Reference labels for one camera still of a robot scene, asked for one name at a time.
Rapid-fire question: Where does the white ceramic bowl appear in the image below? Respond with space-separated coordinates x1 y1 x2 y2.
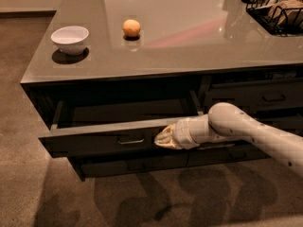
51 26 89 56

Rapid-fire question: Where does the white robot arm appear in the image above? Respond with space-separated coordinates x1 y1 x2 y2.
154 102 303 176

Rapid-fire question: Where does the dark drawer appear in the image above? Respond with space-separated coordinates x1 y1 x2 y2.
68 142 268 181
203 79 303 114

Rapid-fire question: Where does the dark grey counter cabinet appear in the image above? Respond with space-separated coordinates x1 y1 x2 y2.
20 0 303 182

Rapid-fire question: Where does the grey top drawer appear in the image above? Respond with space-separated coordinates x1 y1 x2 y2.
39 91 203 158

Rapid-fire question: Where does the dark right upper drawer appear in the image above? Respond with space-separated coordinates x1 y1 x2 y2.
203 79 303 114

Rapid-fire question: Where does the orange round fruit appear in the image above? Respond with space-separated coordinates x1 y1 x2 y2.
122 20 141 38

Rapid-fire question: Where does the packaged snack in basket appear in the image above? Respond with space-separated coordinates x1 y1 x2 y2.
268 0 303 26

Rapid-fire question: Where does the dark lower drawer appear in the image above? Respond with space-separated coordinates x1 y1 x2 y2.
68 142 268 181

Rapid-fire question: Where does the black wire basket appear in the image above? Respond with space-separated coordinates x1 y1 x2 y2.
245 0 303 37

